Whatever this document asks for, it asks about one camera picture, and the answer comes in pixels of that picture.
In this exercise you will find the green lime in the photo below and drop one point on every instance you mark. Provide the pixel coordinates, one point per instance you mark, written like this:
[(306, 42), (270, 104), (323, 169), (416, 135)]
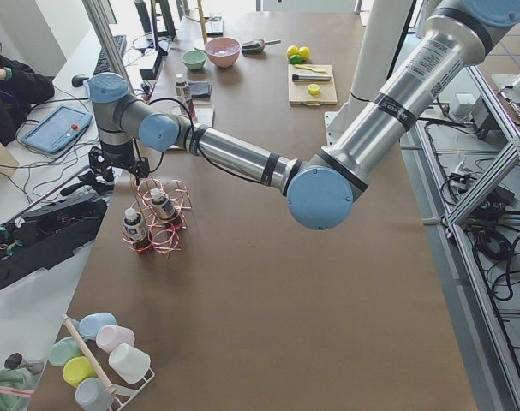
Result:
[(295, 59)]

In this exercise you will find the yellow lemon near lime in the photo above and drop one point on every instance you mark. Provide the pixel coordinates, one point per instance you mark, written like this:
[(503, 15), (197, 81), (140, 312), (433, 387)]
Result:
[(292, 50)]

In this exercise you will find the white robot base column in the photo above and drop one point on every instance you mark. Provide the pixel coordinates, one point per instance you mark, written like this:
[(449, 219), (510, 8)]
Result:
[(386, 29)]

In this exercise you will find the wooden cup rack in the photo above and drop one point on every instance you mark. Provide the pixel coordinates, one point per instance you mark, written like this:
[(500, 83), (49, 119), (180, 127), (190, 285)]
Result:
[(211, 23)]

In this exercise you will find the black device on side table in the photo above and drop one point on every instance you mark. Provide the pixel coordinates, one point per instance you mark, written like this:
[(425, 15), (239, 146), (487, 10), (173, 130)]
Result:
[(47, 236)]

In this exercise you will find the pink cup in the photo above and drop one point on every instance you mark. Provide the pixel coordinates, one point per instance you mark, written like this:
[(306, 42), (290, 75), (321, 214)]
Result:
[(110, 336)]

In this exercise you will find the light blue cup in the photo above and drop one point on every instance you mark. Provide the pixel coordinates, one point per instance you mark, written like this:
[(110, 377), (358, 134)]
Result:
[(90, 325), (91, 395)]

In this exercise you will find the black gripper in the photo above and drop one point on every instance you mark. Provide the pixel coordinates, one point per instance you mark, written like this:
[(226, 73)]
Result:
[(121, 163)]

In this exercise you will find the cream rabbit tray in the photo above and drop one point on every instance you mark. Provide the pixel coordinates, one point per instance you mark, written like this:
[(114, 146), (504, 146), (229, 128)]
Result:
[(204, 112)]

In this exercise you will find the tea bottle three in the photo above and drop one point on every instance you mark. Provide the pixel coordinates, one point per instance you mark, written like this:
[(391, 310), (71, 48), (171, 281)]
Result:
[(136, 231)]

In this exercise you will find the white cup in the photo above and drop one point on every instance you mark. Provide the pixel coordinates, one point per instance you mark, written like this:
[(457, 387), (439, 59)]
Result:
[(129, 362)]

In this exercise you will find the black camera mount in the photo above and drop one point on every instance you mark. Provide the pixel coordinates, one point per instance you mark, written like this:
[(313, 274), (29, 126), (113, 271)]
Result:
[(97, 164)]

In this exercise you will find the tea bottle two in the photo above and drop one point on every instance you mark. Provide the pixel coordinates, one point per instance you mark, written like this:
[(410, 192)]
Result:
[(162, 206)]

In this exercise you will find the steel ice scoop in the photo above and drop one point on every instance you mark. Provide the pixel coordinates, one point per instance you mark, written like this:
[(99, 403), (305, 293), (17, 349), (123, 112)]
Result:
[(258, 45)]

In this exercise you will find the white wire cup rack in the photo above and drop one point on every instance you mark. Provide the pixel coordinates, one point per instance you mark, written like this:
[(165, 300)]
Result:
[(124, 393)]

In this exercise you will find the black monitor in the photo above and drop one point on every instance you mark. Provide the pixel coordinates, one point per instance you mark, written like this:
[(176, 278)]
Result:
[(163, 28)]

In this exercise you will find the copper wire bottle basket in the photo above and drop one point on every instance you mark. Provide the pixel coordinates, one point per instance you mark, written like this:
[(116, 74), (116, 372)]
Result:
[(156, 217)]

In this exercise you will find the green empty bowl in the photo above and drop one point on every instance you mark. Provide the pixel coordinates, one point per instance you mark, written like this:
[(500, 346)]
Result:
[(194, 59)]

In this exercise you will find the light blue cup bottom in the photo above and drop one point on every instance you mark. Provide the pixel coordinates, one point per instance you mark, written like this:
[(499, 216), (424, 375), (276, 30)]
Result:
[(91, 395)]

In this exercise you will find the black computer mouse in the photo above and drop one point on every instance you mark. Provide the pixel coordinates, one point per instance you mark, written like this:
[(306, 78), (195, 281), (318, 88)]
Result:
[(78, 80)]

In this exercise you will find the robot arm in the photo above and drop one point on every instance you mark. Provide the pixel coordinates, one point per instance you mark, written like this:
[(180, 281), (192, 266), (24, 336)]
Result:
[(320, 192)]

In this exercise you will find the yellow-green plastic knife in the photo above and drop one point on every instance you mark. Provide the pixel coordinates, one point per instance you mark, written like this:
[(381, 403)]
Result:
[(310, 68)]

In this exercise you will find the seated person in black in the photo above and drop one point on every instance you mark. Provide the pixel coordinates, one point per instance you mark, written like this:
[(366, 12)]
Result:
[(20, 88)]

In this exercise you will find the grey folded cloth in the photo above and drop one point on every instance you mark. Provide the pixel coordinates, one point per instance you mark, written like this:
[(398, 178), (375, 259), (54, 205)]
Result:
[(200, 89)]

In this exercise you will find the pink bowl of ice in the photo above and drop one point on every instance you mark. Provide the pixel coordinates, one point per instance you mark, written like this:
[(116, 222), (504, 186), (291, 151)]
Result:
[(223, 51)]

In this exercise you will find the bamboo cutting board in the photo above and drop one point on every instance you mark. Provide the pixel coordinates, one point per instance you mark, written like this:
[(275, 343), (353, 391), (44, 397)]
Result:
[(298, 91)]

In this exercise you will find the aluminium frame post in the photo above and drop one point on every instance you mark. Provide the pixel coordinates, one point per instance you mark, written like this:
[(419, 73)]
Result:
[(98, 18)]

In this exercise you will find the light blue cup top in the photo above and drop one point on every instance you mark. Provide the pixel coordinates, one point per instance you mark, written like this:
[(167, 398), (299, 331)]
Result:
[(90, 325)]

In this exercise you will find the half lemon slice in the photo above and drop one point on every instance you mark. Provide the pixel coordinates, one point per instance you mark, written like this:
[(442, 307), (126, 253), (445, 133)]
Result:
[(313, 89)]

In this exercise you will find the tea bottle one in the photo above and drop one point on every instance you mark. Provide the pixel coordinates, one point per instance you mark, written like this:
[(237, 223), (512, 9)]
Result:
[(184, 96)]

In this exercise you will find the steel muddler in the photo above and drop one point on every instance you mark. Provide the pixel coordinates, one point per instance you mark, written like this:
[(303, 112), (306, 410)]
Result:
[(308, 77)]

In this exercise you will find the mint green cup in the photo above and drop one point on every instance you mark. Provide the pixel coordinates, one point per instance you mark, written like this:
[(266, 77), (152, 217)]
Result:
[(63, 351)]

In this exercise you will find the yellow cup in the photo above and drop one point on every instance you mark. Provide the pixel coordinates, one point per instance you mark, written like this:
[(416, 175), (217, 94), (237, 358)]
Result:
[(77, 370)]

